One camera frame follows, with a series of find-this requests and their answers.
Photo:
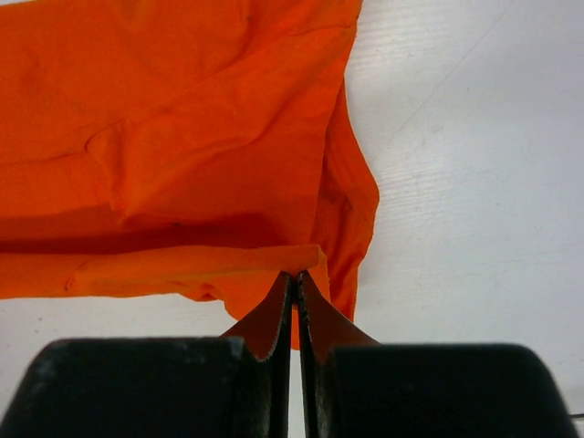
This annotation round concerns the orange t shirt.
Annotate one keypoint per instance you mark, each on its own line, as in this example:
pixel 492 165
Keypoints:
pixel 189 147

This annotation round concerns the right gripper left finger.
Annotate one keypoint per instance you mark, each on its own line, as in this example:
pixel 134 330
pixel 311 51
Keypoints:
pixel 234 385

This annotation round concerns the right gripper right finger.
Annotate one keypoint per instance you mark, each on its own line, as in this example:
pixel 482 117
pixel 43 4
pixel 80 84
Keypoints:
pixel 354 386

